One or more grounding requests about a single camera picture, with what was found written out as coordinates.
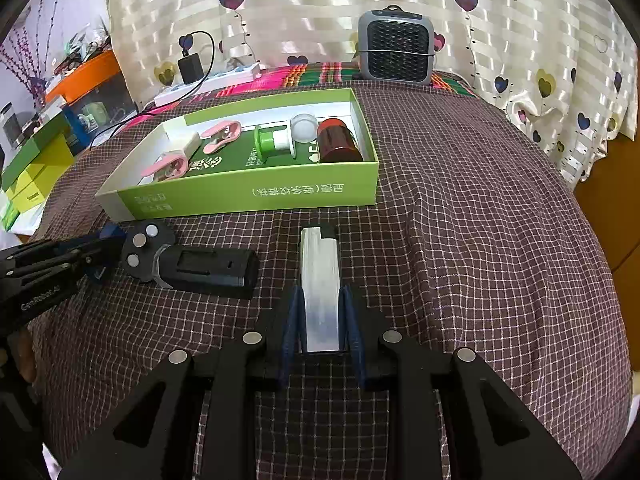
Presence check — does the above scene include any brown checked bedspread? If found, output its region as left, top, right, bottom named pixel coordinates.
left=25, top=77, right=633, bottom=480

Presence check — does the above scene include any black charger adapter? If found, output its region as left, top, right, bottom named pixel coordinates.
left=177, top=55, right=203, bottom=85

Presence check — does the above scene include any pink clip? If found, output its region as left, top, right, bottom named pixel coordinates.
left=141, top=152, right=190, bottom=181
left=201, top=121, right=243, bottom=156

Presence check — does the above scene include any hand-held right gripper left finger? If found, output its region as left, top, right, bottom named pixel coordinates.
left=57, top=286, right=306, bottom=480

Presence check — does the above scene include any black folding device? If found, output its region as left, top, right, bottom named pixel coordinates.
left=121, top=220, right=261, bottom=301

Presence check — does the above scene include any blue mug picture box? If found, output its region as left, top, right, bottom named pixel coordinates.
left=64, top=100, right=108, bottom=157

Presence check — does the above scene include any silver rectangular lighter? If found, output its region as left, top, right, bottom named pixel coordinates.
left=299, top=224, right=348, bottom=356

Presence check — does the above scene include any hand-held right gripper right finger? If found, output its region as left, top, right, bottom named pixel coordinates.
left=339, top=285, right=583, bottom=480

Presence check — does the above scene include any small white box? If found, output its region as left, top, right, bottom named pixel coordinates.
left=165, top=132, right=201, bottom=158

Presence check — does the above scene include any pile of small packets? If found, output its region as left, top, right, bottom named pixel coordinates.
left=50, top=15, right=113, bottom=76

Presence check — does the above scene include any grey space heater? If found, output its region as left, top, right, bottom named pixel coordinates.
left=357, top=6, right=435, bottom=82

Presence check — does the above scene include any brown medicine bottle red cap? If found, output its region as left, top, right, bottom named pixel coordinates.
left=316, top=116, right=362, bottom=163

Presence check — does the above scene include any white power strip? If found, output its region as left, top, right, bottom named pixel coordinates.
left=152, top=63, right=263, bottom=107

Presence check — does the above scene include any green white spool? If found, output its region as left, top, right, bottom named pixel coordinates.
left=253, top=119, right=297, bottom=159

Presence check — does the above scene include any heart print curtain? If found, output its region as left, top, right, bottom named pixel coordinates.
left=102, top=0, right=640, bottom=183

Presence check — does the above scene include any wooden cabinet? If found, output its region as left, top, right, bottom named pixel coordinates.
left=572, top=135, right=640, bottom=281

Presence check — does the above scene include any jar with black lid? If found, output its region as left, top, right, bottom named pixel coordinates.
left=0, top=102, right=23, bottom=148

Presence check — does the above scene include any small green packet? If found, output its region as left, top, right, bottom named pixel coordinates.
left=0, top=200, right=21, bottom=233

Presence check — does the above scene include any green white cardboard box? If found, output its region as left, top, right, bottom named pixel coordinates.
left=95, top=87, right=379, bottom=222

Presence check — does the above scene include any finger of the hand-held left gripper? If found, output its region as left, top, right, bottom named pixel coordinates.
left=15, top=225, right=125, bottom=261
left=27, top=252, right=118, bottom=287

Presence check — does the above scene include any black charger cable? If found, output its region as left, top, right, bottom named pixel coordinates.
left=90, top=31, right=216, bottom=148

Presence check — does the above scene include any green lid box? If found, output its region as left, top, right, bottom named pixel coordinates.
left=0, top=112, right=73, bottom=191

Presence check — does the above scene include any person's left hand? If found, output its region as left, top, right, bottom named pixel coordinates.
left=7, top=331, right=40, bottom=385

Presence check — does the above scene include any purple dried flower vase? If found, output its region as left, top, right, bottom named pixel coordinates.
left=0, top=0, right=68, bottom=111

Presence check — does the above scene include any clear storage bin orange lid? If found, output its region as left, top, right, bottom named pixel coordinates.
left=45, top=50, right=138, bottom=126

